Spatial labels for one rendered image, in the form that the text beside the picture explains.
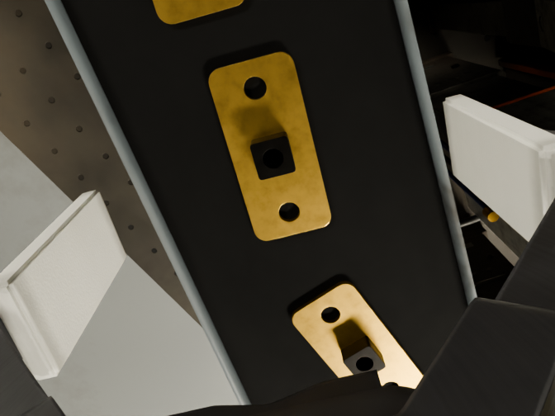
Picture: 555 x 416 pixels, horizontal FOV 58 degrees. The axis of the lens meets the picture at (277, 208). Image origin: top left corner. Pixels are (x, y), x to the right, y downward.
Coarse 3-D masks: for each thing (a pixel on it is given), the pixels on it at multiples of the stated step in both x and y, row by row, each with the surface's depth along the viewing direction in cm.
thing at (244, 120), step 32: (256, 64) 21; (288, 64) 21; (224, 96) 22; (288, 96) 22; (224, 128) 22; (256, 128) 22; (288, 128) 22; (256, 160) 22; (288, 160) 22; (256, 192) 23; (288, 192) 24; (320, 192) 24; (256, 224) 24; (288, 224) 24; (320, 224) 24
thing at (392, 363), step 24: (336, 288) 25; (312, 312) 26; (360, 312) 26; (312, 336) 26; (336, 336) 26; (360, 336) 27; (384, 336) 27; (336, 360) 27; (360, 360) 27; (384, 360) 27; (408, 360) 27; (408, 384) 28
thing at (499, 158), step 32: (448, 128) 18; (480, 128) 15; (512, 128) 13; (480, 160) 15; (512, 160) 13; (544, 160) 11; (480, 192) 16; (512, 192) 13; (544, 192) 12; (512, 224) 14
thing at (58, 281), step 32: (96, 192) 19; (64, 224) 16; (96, 224) 18; (32, 256) 14; (64, 256) 15; (96, 256) 17; (0, 288) 12; (32, 288) 13; (64, 288) 15; (96, 288) 16; (32, 320) 13; (64, 320) 14; (32, 352) 13; (64, 352) 14
